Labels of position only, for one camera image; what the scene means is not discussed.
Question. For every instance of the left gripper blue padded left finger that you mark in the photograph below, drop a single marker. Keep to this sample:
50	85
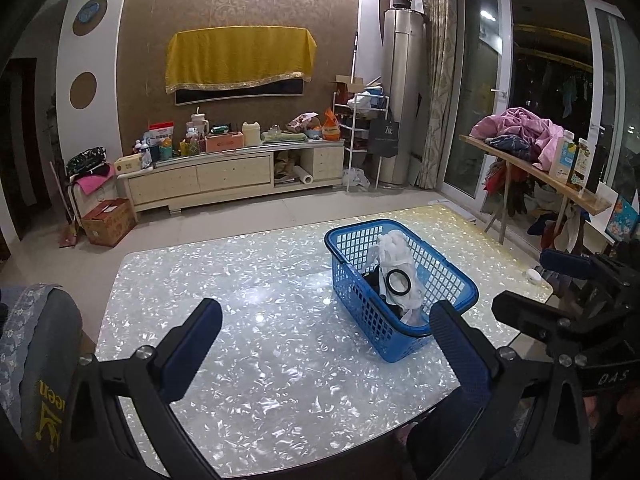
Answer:
183	350

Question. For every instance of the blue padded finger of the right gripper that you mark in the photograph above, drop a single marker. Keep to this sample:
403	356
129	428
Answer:
529	317
566	264

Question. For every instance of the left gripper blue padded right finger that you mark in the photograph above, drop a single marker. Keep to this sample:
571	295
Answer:
467	350

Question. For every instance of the black plush toy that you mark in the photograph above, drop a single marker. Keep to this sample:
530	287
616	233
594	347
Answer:
372	278

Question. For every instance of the white cloth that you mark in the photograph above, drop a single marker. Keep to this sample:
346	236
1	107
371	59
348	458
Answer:
399	279

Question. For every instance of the blue plastic laundry basket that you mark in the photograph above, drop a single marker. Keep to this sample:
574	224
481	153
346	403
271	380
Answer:
349	246

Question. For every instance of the small white round lid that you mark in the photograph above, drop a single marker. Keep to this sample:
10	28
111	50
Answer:
533	276

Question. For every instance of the white detergent bottle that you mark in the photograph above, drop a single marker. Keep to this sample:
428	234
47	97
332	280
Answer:
563	159

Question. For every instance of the grey chair with yellow print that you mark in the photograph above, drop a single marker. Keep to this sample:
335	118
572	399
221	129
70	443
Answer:
41	329

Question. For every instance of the pink clothes pile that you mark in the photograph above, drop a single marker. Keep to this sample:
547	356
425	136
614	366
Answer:
540	135

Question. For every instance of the cardboard box on floor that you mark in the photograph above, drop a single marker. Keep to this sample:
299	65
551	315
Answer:
109	222

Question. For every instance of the cream TV cabinet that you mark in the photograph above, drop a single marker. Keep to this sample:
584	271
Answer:
256	172

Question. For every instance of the black floral bag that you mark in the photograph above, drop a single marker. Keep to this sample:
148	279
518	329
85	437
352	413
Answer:
86	161

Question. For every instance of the white paper roll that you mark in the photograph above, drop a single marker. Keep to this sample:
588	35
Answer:
303	176

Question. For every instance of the pink storage box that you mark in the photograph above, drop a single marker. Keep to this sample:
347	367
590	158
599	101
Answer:
217	143

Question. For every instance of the black shopping bag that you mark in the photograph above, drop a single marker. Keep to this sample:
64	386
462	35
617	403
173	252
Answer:
383	138

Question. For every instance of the cream plastic canister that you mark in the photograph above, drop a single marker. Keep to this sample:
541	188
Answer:
252	134

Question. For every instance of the white metal shelf rack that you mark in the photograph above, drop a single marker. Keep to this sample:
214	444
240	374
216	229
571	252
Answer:
356	106

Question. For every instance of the orange snack bag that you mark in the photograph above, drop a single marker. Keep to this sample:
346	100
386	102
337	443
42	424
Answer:
331	130

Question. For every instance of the standing air conditioner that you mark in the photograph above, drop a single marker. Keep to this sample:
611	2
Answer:
403	50

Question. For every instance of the yellow cloth over TV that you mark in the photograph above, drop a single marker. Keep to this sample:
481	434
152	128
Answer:
238	57

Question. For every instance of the beige patterned curtain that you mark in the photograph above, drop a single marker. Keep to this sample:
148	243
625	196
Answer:
441	31

